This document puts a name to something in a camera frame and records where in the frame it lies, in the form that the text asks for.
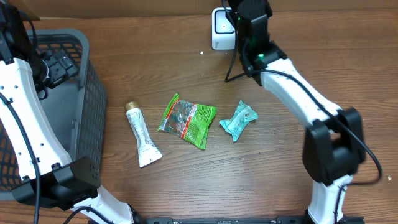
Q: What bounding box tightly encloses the white tube gold cap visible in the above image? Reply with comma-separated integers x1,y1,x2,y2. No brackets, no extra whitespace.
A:
125,101,163,168

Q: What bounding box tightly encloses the green snack bag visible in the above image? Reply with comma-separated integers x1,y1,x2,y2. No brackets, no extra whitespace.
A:
158,93,217,150

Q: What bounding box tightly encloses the teal tissue packet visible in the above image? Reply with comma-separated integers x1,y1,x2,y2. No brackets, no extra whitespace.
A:
219,100,258,142

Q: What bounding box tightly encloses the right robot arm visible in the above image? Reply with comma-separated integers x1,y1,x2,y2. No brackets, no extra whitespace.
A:
222,0,366,223

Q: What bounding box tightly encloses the white barcode scanner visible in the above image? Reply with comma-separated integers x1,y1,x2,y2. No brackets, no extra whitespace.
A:
211,7,235,50

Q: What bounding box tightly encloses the grey plastic basket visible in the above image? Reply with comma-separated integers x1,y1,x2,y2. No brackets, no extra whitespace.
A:
0,28,108,202

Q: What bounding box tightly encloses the black table edge rail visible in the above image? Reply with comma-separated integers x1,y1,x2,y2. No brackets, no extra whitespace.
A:
140,215,313,224

